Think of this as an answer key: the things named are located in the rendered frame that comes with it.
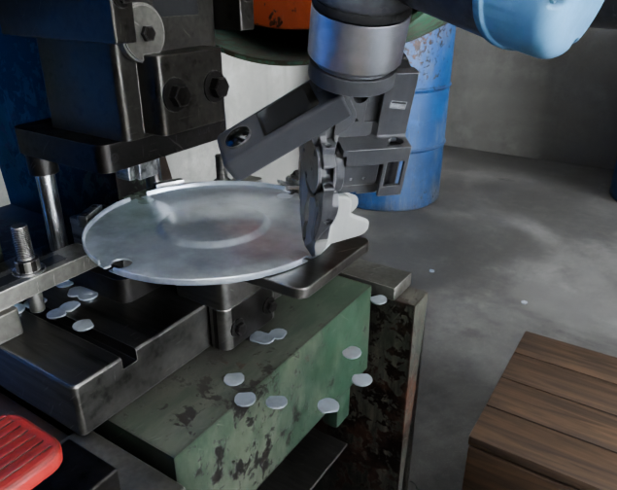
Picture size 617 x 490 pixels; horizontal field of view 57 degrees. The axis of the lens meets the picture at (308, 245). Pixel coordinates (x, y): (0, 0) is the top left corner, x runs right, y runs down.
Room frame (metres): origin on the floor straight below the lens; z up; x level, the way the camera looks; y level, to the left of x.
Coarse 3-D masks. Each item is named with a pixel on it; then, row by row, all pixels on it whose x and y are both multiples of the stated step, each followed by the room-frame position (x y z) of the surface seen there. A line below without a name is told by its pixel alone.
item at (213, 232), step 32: (160, 192) 0.73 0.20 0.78; (192, 192) 0.73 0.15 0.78; (224, 192) 0.73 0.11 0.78; (256, 192) 0.73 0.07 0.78; (288, 192) 0.73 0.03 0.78; (96, 224) 0.62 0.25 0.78; (128, 224) 0.62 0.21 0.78; (160, 224) 0.61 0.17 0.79; (192, 224) 0.61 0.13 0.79; (224, 224) 0.61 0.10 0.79; (256, 224) 0.61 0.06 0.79; (288, 224) 0.62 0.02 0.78; (96, 256) 0.54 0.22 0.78; (128, 256) 0.54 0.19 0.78; (160, 256) 0.54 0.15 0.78; (192, 256) 0.54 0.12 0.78; (224, 256) 0.54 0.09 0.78; (256, 256) 0.54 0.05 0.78
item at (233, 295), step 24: (360, 240) 0.58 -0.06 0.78; (312, 264) 0.52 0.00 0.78; (336, 264) 0.52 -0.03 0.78; (192, 288) 0.57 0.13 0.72; (216, 288) 0.55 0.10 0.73; (240, 288) 0.57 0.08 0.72; (264, 288) 0.49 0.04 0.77; (288, 288) 0.48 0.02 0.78; (312, 288) 0.48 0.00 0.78; (216, 312) 0.56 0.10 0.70; (240, 312) 0.57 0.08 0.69; (264, 312) 0.61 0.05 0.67; (216, 336) 0.56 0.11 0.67; (240, 336) 0.57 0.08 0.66
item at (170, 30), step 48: (144, 0) 0.62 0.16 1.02; (192, 0) 0.67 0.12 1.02; (48, 48) 0.64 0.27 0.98; (96, 48) 0.59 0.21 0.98; (144, 48) 0.60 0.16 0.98; (192, 48) 0.66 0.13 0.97; (48, 96) 0.65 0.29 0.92; (96, 96) 0.60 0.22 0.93; (144, 96) 0.60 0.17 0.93; (192, 96) 0.62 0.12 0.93
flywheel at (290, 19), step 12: (264, 0) 0.99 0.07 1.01; (276, 0) 0.97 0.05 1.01; (288, 0) 0.96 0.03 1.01; (300, 0) 0.95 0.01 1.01; (264, 12) 0.99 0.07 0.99; (276, 12) 0.97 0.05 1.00; (288, 12) 0.96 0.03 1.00; (300, 12) 0.95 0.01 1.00; (264, 24) 0.99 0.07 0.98; (276, 24) 0.97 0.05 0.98; (288, 24) 0.96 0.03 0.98; (300, 24) 0.95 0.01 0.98
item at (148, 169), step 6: (150, 162) 0.68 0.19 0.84; (156, 162) 0.70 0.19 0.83; (132, 168) 0.66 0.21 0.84; (138, 168) 0.66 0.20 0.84; (144, 168) 0.67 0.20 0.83; (150, 168) 0.68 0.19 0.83; (156, 168) 0.69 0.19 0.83; (120, 174) 0.67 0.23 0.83; (126, 174) 0.66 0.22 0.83; (132, 174) 0.66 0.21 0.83; (138, 174) 0.66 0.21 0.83; (144, 174) 0.67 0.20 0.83; (150, 174) 0.68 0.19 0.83
